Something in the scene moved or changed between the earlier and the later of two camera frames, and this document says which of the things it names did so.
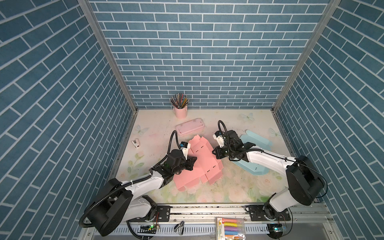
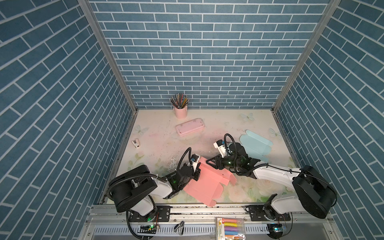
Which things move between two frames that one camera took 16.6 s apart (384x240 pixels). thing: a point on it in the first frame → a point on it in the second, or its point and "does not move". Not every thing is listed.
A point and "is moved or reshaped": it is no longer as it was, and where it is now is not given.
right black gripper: [217, 153] → [218, 162]
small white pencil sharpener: [136, 143] does not move
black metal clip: [181, 224] does not move
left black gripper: [190, 162] → [197, 173]
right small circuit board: [275, 230] does not move
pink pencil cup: [181, 113] does not move
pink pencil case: [190, 127] does not move
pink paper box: [207, 168] is moved or reshaped
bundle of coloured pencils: [179, 100] does not move
